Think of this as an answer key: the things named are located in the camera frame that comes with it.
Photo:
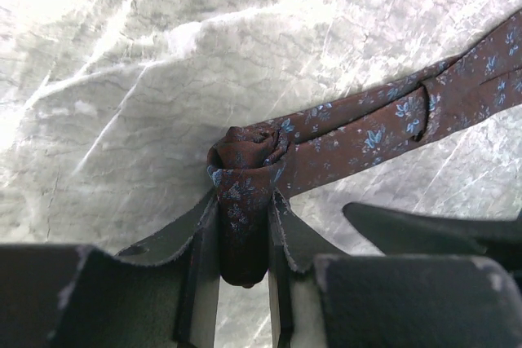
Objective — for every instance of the brown blue floral tie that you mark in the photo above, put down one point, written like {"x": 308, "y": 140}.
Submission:
{"x": 304, "y": 150}

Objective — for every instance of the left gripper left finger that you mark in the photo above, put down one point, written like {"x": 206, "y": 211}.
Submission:
{"x": 159, "y": 292}

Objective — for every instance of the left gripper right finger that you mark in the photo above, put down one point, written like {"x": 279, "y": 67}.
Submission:
{"x": 323, "y": 297}

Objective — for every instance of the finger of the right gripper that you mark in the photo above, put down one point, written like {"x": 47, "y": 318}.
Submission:
{"x": 397, "y": 232}

